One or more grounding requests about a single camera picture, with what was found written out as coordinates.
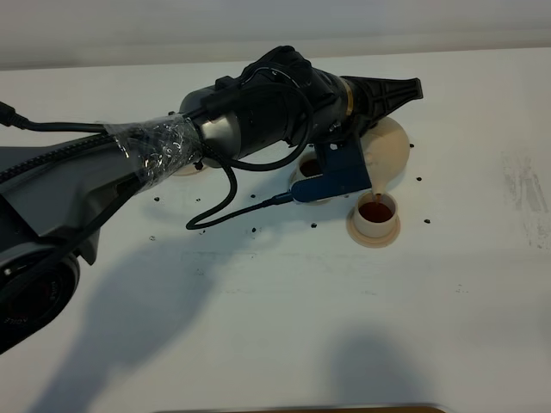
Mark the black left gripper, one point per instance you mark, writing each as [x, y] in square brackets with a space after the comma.
[368, 100]

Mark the beige ceramic teapot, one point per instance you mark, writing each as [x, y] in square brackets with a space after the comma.
[386, 150]

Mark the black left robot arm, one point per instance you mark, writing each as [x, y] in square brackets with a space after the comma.
[55, 199]

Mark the beige teacup near teapot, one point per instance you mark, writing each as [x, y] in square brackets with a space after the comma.
[307, 167]

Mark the beige teapot saucer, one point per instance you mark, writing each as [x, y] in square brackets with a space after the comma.
[191, 169]

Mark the beige saucer under near cup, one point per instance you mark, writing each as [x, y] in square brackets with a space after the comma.
[318, 201]

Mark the beige saucer under cup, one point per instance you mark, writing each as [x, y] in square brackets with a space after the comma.
[373, 241]
[318, 201]

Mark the beige teacup far right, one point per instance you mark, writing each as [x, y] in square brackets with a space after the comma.
[375, 215]

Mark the beige saucer under right cup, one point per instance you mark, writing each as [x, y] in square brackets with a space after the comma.
[373, 241]

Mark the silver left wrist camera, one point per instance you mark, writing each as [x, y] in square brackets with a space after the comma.
[343, 171]

